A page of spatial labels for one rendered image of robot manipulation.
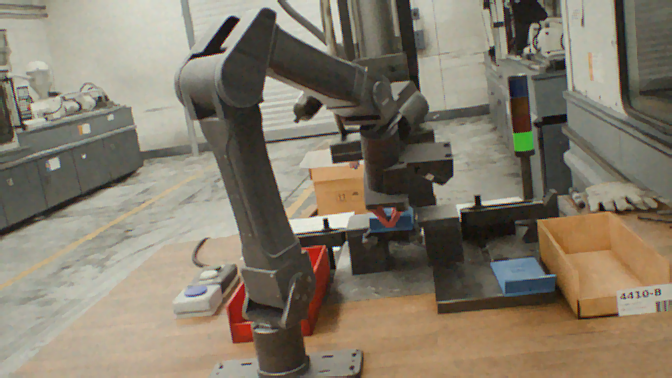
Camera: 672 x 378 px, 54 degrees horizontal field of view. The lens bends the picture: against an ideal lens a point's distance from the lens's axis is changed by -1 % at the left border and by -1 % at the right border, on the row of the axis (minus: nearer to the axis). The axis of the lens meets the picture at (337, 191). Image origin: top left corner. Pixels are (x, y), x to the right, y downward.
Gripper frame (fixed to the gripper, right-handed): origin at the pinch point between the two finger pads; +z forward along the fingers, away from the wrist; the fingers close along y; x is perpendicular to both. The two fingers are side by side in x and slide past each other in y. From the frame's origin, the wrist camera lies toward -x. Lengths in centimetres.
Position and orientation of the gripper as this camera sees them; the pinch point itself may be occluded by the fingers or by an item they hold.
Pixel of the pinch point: (389, 222)
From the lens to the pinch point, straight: 109.7
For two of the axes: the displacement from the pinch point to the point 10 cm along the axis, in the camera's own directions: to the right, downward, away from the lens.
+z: 1.3, 7.4, 6.6
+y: 0.2, -6.7, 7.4
